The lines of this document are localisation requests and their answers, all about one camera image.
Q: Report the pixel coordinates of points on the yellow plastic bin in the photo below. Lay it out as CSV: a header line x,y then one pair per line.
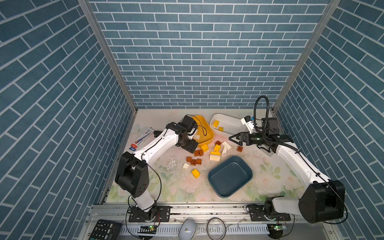
x,y
204,131

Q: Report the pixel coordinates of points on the yellow lego cube front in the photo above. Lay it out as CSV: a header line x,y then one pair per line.
x,y
195,173

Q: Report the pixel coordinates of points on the black remote keypad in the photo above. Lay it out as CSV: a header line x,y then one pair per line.
x,y
106,230

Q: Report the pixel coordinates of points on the teal plastic bin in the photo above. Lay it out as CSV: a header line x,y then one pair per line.
x,y
230,176

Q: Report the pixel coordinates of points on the yellow lego cube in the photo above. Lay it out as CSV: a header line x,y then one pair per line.
x,y
216,124
195,173

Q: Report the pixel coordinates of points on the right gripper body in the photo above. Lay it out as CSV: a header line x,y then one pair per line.
x,y
256,138

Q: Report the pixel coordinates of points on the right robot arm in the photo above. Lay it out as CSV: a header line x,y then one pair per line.
x,y
323,199

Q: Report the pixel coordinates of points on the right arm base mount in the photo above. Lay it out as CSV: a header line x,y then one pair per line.
x,y
260,213

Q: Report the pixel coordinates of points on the black stapler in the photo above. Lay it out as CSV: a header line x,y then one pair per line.
x,y
157,133

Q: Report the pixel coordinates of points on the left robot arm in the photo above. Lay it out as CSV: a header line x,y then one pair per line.
x,y
133,169

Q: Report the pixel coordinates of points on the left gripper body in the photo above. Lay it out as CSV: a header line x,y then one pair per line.
x,y
188,144

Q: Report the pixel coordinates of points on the toothpaste tube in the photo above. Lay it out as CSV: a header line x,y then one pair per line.
x,y
141,139

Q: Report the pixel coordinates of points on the white flat lego plate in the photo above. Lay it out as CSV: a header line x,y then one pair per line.
x,y
226,145

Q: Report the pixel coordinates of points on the yellow lego block centre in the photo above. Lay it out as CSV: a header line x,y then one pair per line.
x,y
217,148

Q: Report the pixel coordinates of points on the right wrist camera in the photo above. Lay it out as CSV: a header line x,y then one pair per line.
x,y
248,122

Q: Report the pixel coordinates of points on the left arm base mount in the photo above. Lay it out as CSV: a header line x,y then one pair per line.
x,y
155,214

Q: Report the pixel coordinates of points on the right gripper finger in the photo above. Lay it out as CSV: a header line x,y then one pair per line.
x,y
238,142
237,137

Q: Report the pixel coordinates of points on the white long lego brick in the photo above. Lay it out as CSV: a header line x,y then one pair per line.
x,y
215,158

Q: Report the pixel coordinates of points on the grey computer mouse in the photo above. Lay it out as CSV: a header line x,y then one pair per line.
x,y
188,230

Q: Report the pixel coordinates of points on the yellow lego by bin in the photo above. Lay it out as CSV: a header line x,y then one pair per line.
x,y
204,148

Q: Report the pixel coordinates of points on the white plastic bin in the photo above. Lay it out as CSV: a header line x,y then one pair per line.
x,y
230,124

